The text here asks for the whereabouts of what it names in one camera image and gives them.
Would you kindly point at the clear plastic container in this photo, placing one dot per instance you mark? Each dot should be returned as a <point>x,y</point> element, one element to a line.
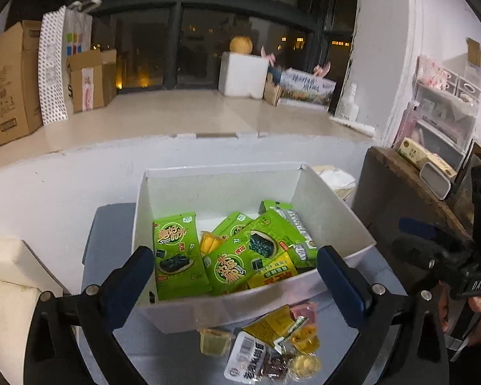
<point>479,184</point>

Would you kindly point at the yellow jelly cup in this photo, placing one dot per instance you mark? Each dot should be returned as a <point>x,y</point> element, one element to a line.
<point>306,341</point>
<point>214,343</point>
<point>210,244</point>

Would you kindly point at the pink floral pouch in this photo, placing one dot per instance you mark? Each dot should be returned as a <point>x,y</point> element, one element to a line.
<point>435,72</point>

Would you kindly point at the black window frame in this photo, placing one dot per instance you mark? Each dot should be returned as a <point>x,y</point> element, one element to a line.
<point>180,12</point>

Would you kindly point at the white snack packet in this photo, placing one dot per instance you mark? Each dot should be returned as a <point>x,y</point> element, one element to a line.
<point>242,357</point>

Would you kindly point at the stone topped dark cabinet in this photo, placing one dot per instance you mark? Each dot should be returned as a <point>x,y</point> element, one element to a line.
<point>384,208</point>

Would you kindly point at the grey tablecloth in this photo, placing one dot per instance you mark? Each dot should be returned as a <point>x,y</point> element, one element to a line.
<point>104,228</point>

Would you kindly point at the green seaweed snack packet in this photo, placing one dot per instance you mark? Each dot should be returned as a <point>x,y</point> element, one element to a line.
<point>176,272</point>
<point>292,216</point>
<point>272,228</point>
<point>228,268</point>
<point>236,224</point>

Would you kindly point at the white cardboard box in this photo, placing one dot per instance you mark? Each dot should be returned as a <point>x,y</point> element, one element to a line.
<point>184,313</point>

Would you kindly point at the white foam box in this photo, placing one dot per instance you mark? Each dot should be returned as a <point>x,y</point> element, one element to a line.
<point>242,76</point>

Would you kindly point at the landscape printed carton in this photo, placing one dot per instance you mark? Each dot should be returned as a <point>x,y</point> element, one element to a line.
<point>306,88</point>

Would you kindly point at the white tube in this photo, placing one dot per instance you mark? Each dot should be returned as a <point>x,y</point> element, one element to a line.
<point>352,126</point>

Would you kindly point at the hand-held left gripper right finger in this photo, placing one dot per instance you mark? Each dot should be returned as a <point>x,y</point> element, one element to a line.
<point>338,284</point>

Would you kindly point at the clear packet of brown snacks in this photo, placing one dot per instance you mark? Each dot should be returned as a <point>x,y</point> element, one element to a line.
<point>276,367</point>

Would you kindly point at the round golden jelly cup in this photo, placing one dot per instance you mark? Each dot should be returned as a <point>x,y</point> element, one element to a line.
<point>304,365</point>

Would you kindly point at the clear drawer organizer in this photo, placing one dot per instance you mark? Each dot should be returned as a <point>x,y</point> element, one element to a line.
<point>445,120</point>

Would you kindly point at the white alarm clock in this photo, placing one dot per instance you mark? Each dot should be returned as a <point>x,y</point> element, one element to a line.
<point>435,180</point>

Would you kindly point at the cream leather sofa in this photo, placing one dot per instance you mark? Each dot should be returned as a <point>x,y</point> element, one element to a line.
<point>8,308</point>

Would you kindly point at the yellow packet with red print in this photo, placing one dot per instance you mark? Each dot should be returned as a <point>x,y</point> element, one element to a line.
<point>272,274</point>

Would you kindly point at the olive yellow snack packet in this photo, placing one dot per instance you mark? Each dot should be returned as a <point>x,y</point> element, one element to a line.
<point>268,323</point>

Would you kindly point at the small brown carton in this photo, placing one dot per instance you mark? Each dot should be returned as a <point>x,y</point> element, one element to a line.
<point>271,94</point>

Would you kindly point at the small open cardboard box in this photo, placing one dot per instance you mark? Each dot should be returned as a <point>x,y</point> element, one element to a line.
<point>88,84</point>

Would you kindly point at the yellow pomelo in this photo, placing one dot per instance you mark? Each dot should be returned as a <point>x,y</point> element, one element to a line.
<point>241,45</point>

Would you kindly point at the white paper shopping bag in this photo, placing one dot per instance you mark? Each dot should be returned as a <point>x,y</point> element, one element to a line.
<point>54,68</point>

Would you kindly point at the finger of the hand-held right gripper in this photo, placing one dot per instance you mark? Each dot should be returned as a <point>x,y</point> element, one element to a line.
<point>419,227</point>
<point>421,250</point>

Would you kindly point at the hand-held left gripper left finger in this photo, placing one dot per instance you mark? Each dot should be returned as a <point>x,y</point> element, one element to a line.
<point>124,284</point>

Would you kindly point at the pink jelly cup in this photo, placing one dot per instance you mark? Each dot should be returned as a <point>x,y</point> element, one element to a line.
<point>302,313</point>

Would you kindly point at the large brown cardboard box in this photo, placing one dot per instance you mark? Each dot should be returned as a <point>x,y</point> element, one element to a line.
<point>14,84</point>

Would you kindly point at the white plastic bottle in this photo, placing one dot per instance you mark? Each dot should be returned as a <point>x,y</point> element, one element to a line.
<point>348,104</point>

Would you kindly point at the pale yellow carton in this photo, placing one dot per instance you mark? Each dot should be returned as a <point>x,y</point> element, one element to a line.
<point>411,150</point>

